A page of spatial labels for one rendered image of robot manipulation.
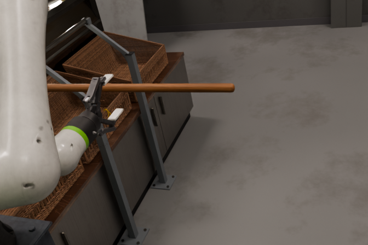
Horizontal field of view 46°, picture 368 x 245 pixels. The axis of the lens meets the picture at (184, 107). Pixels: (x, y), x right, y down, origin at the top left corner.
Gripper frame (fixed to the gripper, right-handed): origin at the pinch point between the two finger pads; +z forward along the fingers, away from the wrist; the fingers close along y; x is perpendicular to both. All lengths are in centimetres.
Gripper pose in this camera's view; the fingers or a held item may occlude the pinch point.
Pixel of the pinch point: (113, 94)
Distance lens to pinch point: 150.5
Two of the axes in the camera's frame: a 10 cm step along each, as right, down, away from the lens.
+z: 3.1, -5.3, 7.9
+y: 1.8, 8.5, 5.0
